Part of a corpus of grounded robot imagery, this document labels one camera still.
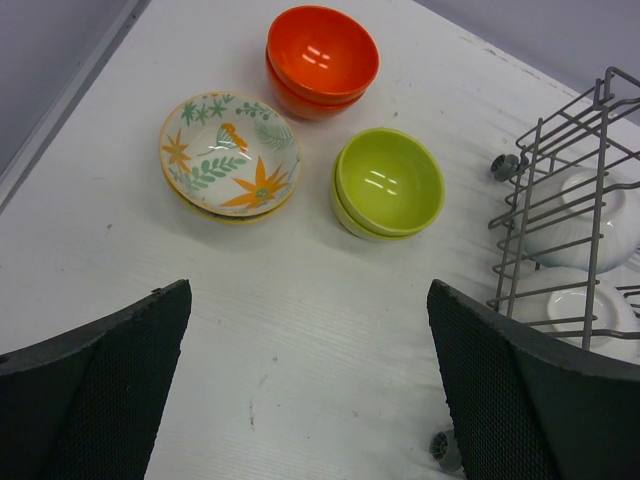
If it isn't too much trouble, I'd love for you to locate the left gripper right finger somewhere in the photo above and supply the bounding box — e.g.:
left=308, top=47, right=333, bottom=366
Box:
left=426, top=280, right=639, bottom=479

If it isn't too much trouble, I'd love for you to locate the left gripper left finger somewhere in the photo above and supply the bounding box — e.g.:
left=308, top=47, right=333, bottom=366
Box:
left=1, top=279, right=192, bottom=479

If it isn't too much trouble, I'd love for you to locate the white bowl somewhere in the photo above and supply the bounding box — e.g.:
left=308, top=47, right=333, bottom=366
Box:
left=511, top=267, right=639, bottom=334
left=513, top=167, right=639, bottom=274

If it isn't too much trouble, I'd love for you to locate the beige blue patterned bowl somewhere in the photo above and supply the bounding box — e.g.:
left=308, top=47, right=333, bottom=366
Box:
left=165, top=179, right=289, bottom=225

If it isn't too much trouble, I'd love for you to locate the lime green bowl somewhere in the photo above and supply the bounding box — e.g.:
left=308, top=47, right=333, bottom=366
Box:
left=330, top=178, right=421, bottom=242
left=335, top=128, right=445, bottom=237

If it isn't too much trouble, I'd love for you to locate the floral patterned bowl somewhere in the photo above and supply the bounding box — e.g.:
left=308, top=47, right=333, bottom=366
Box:
left=159, top=91, right=302, bottom=217

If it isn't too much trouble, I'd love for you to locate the orange bowl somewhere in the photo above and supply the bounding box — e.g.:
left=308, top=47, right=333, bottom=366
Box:
left=265, top=53, right=363, bottom=121
left=266, top=5, right=380, bottom=104

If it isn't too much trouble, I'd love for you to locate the grey wire dish rack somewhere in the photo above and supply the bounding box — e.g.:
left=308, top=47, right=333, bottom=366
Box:
left=432, top=65, right=640, bottom=476

